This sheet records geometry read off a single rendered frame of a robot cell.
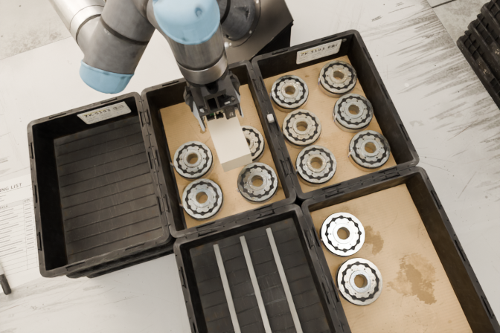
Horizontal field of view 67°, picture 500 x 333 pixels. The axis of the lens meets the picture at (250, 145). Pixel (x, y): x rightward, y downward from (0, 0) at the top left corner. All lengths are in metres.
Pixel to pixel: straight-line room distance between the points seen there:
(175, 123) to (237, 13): 0.36
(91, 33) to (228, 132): 0.30
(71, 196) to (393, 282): 0.84
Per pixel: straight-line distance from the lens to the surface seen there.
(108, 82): 0.62
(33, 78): 1.51
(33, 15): 2.73
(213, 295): 0.97
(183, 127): 1.07
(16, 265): 1.31
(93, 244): 1.07
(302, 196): 0.88
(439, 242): 1.01
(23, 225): 1.32
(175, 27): 0.48
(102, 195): 1.08
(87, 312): 1.20
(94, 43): 0.61
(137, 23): 0.57
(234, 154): 0.73
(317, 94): 1.09
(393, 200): 1.03
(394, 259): 1.00
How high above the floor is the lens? 1.79
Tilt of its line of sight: 70 degrees down
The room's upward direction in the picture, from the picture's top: 10 degrees counter-clockwise
